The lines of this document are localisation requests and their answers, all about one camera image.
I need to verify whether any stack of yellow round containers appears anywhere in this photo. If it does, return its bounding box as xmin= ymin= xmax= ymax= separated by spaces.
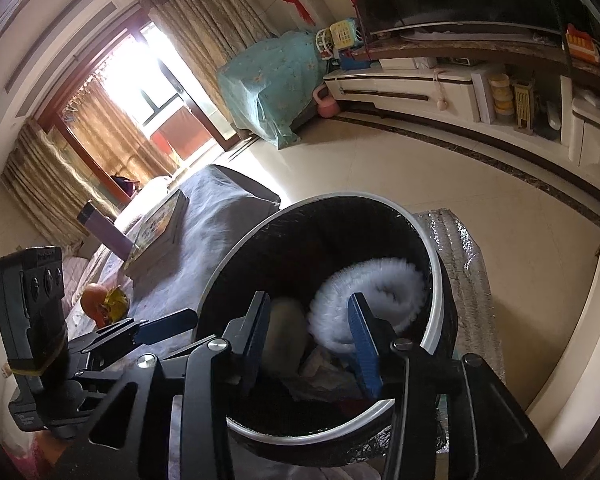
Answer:
xmin=487 ymin=74 xmax=511 ymax=116

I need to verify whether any pink kettlebell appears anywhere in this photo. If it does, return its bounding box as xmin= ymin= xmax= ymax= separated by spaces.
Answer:
xmin=311 ymin=85 xmax=343 ymax=120

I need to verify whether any red and yellow wooden toy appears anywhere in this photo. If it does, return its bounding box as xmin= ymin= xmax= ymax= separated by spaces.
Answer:
xmin=564 ymin=24 xmax=600 ymax=66

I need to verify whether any white fluffy brush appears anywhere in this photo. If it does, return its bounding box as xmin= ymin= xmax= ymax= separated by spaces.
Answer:
xmin=307 ymin=257 xmax=426 ymax=356

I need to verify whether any black trash bin white rim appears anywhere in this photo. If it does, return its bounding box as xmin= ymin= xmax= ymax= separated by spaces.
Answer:
xmin=197 ymin=191 xmax=458 ymax=456

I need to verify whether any yellow toy cash register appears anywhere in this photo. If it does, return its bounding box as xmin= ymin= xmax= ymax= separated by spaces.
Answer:
xmin=329 ymin=19 xmax=363 ymax=51

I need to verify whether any white flat box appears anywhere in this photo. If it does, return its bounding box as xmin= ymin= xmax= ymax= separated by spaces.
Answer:
xmin=380 ymin=57 xmax=438 ymax=71

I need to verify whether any beige patterned curtain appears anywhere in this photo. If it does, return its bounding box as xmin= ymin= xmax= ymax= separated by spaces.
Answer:
xmin=0 ymin=120 xmax=126 ymax=246
xmin=140 ymin=0 xmax=283 ymax=46

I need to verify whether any stack of picture books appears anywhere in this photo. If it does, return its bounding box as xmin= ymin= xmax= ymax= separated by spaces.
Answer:
xmin=122 ymin=189 xmax=190 ymax=278

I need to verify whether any purple grey fleece blanket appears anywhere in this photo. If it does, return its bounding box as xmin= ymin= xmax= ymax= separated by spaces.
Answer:
xmin=60 ymin=164 xmax=282 ymax=361

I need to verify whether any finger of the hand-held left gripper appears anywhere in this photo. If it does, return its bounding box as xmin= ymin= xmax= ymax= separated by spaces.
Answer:
xmin=69 ymin=308 xmax=199 ymax=361

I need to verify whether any white television cabinet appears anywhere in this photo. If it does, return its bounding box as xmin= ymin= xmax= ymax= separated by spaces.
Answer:
xmin=322 ymin=35 xmax=600 ymax=176

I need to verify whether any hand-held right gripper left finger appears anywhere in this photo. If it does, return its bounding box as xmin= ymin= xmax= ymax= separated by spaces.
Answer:
xmin=45 ymin=291 xmax=271 ymax=480

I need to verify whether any wooden framed glass door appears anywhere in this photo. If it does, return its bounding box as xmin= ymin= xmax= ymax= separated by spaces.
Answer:
xmin=37 ymin=7 xmax=241 ymax=181

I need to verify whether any dark green pole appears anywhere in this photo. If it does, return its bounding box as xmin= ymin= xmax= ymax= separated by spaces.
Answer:
xmin=535 ymin=0 xmax=576 ymax=81

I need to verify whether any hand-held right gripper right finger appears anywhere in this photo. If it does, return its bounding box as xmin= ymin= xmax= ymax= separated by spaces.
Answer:
xmin=347 ymin=292 xmax=563 ymax=480

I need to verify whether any blue toy box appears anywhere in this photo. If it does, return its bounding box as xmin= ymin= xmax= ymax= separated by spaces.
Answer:
xmin=339 ymin=50 xmax=381 ymax=71

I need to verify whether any gold wrapper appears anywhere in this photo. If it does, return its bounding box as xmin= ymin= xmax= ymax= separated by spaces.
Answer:
xmin=100 ymin=287 xmax=131 ymax=323

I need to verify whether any wooden abacus toy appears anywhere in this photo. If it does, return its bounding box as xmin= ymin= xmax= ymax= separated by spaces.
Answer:
xmin=511 ymin=77 xmax=537 ymax=133

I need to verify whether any orange fruit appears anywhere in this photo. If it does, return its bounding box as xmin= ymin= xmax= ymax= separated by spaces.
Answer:
xmin=80 ymin=284 xmax=111 ymax=326

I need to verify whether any teal cloth covered furniture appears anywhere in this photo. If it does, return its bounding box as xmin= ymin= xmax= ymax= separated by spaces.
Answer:
xmin=216 ymin=30 xmax=331 ymax=150

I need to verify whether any white paper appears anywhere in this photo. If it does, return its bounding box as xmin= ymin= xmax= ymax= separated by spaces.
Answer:
xmin=265 ymin=297 xmax=311 ymax=378

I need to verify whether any silver foil mat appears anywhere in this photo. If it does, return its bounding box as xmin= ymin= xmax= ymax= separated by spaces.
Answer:
xmin=415 ymin=210 xmax=506 ymax=381

